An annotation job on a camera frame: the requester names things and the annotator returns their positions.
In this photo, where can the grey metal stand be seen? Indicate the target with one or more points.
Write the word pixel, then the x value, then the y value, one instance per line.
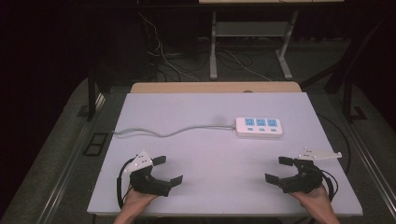
pixel 249 28

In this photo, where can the aluminium floor rail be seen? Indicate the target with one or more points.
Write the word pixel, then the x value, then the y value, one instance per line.
pixel 67 165
pixel 370 161

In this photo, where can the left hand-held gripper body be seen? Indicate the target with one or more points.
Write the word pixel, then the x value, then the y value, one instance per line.
pixel 149 183

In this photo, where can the person's left hand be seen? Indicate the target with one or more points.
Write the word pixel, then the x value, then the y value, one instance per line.
pixel 135 200

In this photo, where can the person's right hand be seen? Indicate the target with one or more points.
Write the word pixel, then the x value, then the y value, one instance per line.
pixel 316 200

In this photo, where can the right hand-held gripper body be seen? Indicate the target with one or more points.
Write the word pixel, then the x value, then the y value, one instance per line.
pixel 306 179

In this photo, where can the black rectangular floor frame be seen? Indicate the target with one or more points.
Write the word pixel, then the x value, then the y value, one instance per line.
pixel 96 144

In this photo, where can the white foam board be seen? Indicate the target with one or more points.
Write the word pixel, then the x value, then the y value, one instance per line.
pixel 218 168

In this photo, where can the white power strip blue sockets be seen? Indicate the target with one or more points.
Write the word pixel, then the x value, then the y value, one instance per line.
pixel 258 131

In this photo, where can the black metal stand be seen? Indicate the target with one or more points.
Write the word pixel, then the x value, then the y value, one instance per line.
pixel 348 99
pixel 91 99

